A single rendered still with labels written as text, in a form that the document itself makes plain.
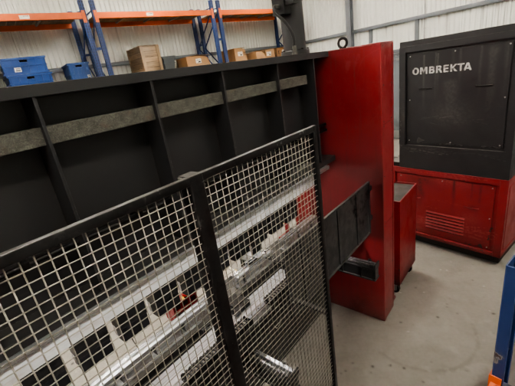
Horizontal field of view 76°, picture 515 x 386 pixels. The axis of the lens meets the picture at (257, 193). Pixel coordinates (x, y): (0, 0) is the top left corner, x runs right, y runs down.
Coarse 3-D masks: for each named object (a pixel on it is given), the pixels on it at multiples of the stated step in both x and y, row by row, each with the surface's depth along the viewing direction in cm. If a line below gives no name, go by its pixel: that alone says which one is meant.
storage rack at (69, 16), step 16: (80, 0) 601; (0, 16) 537; (16, 16) 550; (32, 16) 563; (48, 16) 577; (64, 16) 591; (80, 16) 606; (80, 48) 692; (96, 48) 630; (96, 64) 635
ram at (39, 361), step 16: (272, 208) 241; (224, 240) 206; (192, 256) 188; (176, 272) 180; (144, 288) 166; (128, 304) 160; (64, 336) 139; (80, 336) 144; (48, 352) 135; (16, 368) 127
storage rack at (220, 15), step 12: (216, 0) 764; (216, 12) 793; (228, 12) 791; (240, 12) 810; (252, 12) 832; (264, 12) 854; (276, 24) 994; (204, 36) 858; (276, 36) 1006; (204, 48) 864; (216, 60) 843; (228, 60) 813
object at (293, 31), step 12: (276, 0) 210; (288, 0) 206; (300, 0) 216; (276, 12) 204; (288, 12) 212; (300, 12) 217; (288, 24) 218; (300, 24) 219; (288, 36) 221; (300, 36) 221; (288, 48) 224; (300, 48) 223
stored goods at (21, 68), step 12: (0, 60) 565; (12, 60) 574; (24, 60) 585; (36, 60) 595; (12, 72) 579; (24, 72) 588; (36, 72) 598; (48, 72) 610; (72, 72) 638; (84, 72) 650; (12, 84) 580; (24, 84) 591
